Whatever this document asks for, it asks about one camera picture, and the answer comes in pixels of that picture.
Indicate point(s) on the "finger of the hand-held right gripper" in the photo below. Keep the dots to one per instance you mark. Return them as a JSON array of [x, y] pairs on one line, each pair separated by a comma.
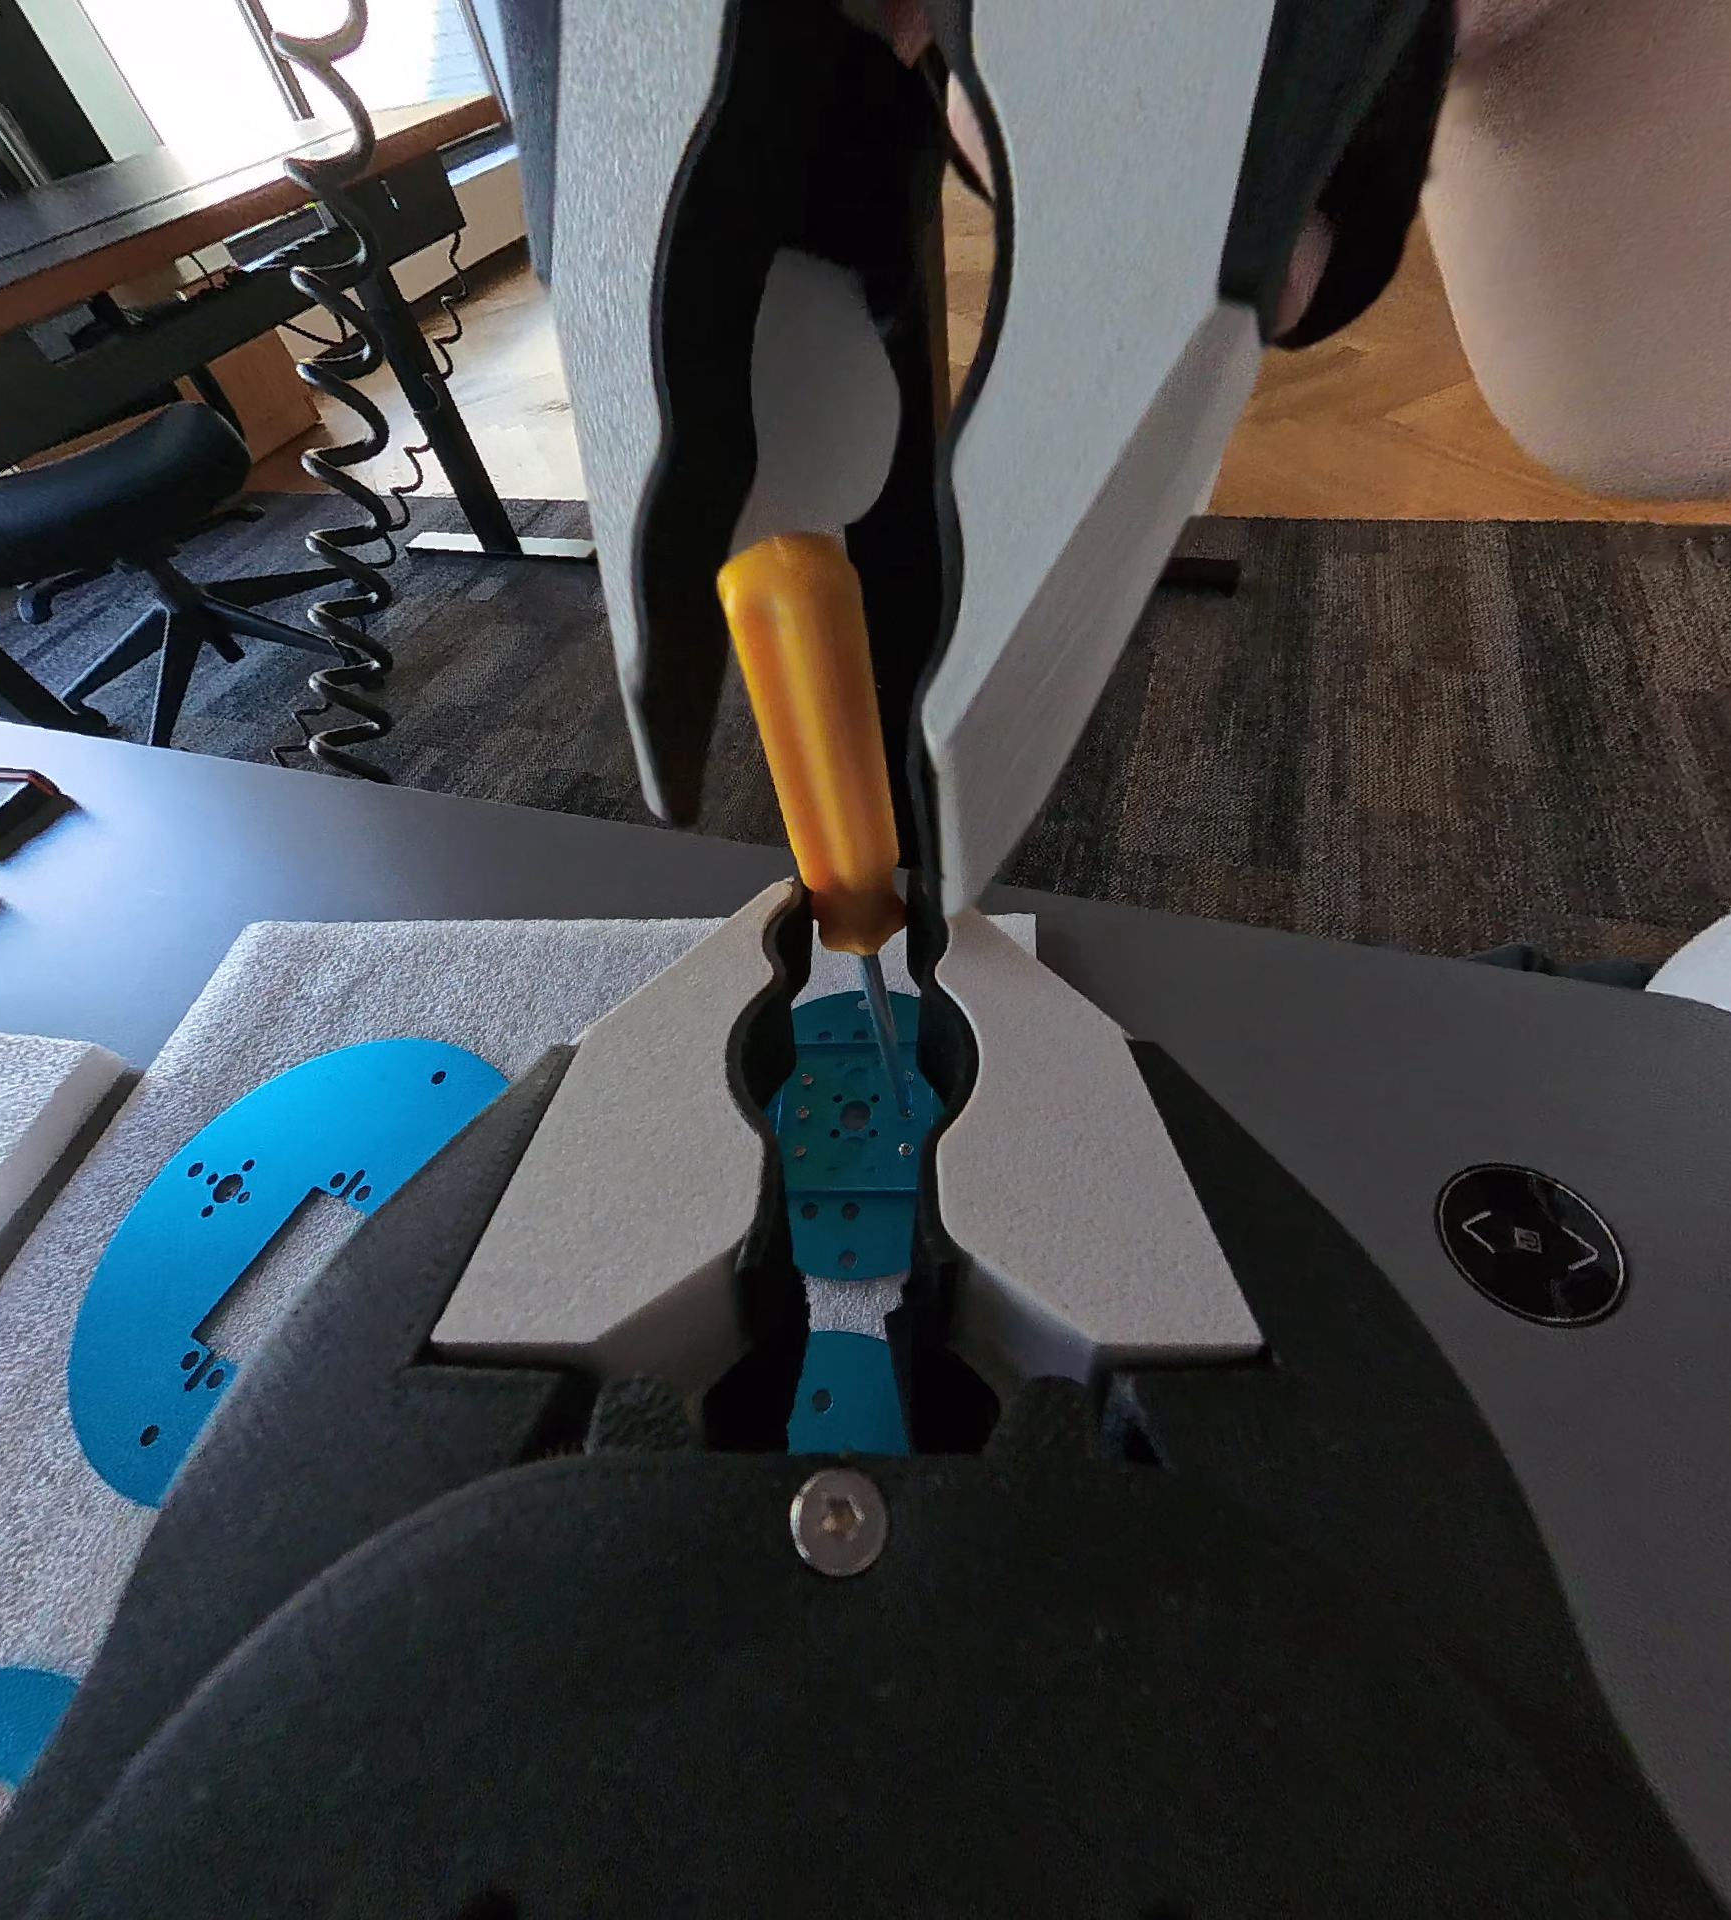
[[1106, 300], [610, 300]]

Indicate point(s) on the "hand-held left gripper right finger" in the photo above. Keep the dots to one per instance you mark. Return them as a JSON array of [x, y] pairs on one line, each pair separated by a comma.
[[1090, 1200]]

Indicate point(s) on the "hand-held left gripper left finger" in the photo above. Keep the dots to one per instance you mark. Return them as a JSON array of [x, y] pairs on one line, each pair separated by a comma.
[[626, 1200]]

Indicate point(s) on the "small blue disc with bracket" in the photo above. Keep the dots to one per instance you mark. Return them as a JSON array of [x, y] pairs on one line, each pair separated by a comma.
[[812, 1154]]

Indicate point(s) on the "grey desk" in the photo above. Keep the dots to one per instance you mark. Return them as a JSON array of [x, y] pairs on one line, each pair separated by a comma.
[[1405, 1050]]

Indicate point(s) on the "round black desk button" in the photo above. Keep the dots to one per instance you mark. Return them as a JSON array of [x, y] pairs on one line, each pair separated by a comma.
[[1529, 1245]]

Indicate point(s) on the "wood-edged office desk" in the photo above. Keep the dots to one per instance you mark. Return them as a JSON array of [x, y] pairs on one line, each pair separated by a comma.
[[54, 233]]

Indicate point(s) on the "pale round pouf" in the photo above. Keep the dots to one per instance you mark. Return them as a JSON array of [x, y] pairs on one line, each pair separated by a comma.
[[1629, 270]]

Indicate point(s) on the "white foam sheet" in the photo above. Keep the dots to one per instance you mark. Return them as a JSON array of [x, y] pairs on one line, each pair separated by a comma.
[[354, 990]]

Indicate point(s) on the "brown wooden box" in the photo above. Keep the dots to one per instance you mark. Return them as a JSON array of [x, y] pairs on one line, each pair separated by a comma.
[[272, 404]]

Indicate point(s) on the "blue plate with rectangular slot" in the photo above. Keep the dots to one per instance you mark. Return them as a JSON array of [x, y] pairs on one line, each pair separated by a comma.
[[144, 1350]]

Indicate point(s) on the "person's dark pants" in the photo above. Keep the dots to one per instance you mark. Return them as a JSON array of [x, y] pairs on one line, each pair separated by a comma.
[[1555, 969]]

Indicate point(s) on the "black office stool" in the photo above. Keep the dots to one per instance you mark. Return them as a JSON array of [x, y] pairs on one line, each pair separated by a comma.
[[70, 495]]

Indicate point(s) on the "white foam frame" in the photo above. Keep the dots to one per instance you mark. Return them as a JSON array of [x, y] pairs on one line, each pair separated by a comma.
[[54, 1095]]

